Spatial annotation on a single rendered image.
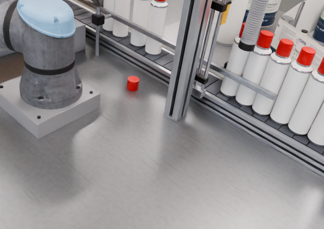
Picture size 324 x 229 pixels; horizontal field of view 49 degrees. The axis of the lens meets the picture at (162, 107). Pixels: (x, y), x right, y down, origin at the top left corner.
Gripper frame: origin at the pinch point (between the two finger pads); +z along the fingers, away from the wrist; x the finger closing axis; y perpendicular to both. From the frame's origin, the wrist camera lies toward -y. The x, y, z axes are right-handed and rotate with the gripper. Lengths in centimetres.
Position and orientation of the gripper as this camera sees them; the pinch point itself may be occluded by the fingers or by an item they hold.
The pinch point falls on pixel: (101, 10)
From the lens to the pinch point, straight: 126.1
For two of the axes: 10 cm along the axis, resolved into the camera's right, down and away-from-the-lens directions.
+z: 2.6, 9.2, 2.9
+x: -7.2, -0.1, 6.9
